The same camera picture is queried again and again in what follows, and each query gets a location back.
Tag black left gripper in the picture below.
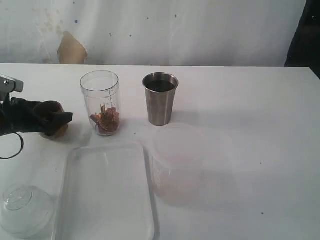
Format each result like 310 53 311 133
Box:
0 97 73 137

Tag brown wooden cup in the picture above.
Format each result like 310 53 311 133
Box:
33 100 70 141

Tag clear plastic shaker cup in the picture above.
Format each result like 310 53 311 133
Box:
80 70 120 137

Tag clear shaker dome lid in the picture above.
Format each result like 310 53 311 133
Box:
0 184 54 239

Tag stainless steel cup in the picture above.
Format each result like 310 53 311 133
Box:
142 72 179 126

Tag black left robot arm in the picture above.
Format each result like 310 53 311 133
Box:
0 75 73 137

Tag brown scraps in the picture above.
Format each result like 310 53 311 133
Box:
89 104 120 135

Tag white plastic tray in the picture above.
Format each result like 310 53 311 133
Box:
52 142 156 240

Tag translucent plastic measuring tub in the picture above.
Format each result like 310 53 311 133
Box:
149 123 239 211

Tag white stained backdrop sheet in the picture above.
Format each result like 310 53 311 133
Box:
0 0 306 67

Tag dark object behind table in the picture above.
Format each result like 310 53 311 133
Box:
285 0 320 77

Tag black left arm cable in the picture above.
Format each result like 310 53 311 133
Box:
0 131 25 160

